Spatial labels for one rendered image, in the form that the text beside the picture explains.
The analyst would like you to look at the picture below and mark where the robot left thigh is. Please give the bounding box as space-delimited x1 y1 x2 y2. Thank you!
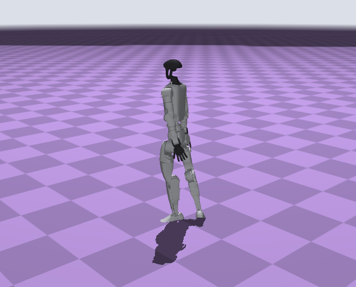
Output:
160 138 179 185

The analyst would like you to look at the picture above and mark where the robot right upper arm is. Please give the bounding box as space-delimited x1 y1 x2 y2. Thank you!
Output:
184 84 188 113

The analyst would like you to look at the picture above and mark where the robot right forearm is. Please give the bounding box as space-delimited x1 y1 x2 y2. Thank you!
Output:
180 112 188 133

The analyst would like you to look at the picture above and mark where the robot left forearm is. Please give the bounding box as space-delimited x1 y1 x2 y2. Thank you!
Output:
165 114 179 145

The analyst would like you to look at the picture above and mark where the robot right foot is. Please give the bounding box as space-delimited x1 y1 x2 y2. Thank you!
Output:
196 210 205 218

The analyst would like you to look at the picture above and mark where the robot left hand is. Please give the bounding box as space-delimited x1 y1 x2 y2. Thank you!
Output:
172 138 188 161

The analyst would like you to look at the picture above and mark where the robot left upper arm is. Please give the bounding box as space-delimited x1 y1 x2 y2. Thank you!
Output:
161 87 174 121

